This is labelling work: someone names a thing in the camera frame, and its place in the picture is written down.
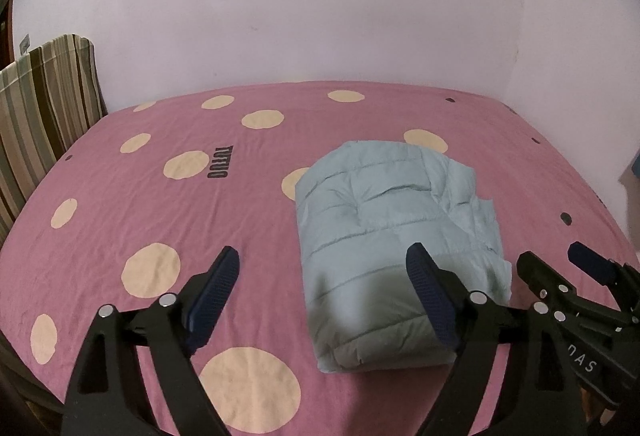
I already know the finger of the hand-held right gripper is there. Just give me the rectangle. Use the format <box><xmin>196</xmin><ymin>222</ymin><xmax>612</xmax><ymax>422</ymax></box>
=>
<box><xmin>569</xmin><ymin>242</ymin><xmax>640</xmax><ymax>315</ymax></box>
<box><xmin>517</xmin><ymin>252</ymin><xmax>584</xmax><ymax>318</ymax></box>

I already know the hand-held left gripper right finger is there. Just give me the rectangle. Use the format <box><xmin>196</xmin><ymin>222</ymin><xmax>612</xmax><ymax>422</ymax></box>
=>
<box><xmin>406</xmin><ymin>243</ymin><xmax>587</xmax><ymax>436</ymax></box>

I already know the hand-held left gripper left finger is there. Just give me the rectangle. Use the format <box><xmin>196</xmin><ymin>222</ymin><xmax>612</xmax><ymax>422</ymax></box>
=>
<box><xmin>62</xmin><ymin>246</ymin><xmax>241</xmax><ymax>436</ymax></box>

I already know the light blue puffer jacket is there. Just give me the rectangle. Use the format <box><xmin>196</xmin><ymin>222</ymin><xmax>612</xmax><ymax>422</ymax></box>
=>
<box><xmin>295</xmin><ymin>140</ymin><xmax>513</xmax><ymax>373</ymax></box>

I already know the pink dotted bed sheet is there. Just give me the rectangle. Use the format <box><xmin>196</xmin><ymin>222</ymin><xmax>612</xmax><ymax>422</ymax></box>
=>
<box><xmin>0</xmin><ymin>81</ymin><xmax>640</xmax><ymax>436</ymax></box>

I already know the striped cushion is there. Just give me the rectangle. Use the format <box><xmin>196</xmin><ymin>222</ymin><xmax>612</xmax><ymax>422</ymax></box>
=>
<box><xmin>0</xmin><ymin>35</ymin><xmax>108</xmax><ymax>237</ymax></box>

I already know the brown door frame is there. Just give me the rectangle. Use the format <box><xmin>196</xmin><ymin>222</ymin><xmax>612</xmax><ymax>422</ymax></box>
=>
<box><xmin>0</xmin><ymin>1</ymin><xmax>15</xmax><ymax>67</ymax></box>

